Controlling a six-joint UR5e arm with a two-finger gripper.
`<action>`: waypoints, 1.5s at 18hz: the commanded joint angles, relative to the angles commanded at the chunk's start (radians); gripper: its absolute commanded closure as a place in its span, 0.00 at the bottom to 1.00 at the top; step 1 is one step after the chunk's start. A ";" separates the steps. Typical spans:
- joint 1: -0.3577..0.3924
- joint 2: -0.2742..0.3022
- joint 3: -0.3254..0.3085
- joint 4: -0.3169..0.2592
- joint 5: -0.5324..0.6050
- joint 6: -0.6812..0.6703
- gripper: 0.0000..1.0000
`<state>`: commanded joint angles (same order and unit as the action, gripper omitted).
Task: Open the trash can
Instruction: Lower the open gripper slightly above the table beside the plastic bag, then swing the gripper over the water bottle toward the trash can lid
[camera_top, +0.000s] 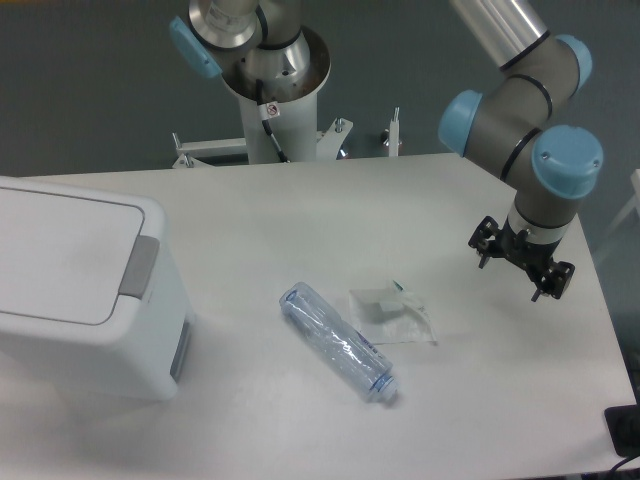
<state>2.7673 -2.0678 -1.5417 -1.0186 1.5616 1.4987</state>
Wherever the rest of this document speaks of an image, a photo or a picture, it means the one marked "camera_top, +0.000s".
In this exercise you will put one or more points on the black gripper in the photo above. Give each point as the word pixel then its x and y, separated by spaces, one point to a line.
pixel 528 247

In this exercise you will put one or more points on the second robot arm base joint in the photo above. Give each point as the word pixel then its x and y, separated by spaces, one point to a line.
pixel 217 34

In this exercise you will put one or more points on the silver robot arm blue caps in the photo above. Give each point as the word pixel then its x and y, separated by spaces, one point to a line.
pixel 507 134

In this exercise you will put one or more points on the white trash can body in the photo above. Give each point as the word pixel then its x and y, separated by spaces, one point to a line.
pixel 137 352

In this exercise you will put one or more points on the white trash can lid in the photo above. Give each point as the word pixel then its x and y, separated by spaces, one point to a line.
pixel 64 255

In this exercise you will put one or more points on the clear plastic packaging bag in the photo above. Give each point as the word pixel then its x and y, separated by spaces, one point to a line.
pixel 393 314

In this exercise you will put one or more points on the clear empty plastic bottle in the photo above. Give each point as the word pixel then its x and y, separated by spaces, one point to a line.
pixel 347 352

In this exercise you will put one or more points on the black device at table corner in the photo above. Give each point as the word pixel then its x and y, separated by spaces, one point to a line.
pixel 623 426

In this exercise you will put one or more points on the white frame at right edge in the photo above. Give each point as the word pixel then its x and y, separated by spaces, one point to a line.
pixel 622 221

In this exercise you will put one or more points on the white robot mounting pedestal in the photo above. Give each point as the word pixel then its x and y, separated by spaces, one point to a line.
pixel 277 94

